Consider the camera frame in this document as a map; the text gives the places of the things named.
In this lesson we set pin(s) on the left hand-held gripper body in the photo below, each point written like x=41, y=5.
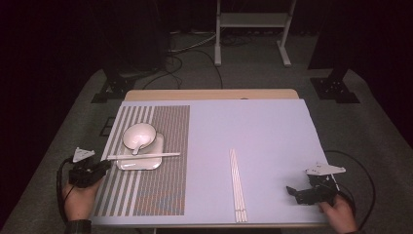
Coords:
x=82, y=174

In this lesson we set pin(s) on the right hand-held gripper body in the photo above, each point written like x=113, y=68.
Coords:
x=319, y=193

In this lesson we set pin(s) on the white square plate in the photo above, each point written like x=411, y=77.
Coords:
x=142, y=164

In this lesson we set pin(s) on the single white chopstick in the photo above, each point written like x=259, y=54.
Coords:
x=142, y=155

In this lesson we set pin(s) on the row of white chopsticks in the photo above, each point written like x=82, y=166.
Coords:
x=239, y=195

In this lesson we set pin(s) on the person's right hand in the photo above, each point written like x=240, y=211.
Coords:
x=341, y=214

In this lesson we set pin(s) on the white ceramic spoon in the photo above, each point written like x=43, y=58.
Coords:
x=137, y=149

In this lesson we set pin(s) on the white bowl with dark rim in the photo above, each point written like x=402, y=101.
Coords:
x=139, y=135

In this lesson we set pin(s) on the black stand base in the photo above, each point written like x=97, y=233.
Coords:
x=113, y=89
x=336, y=87

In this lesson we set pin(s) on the striped placemat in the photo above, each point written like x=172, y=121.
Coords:
x=172, y=130

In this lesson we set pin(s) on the white metal stand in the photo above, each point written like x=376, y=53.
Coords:
x=253, y=20

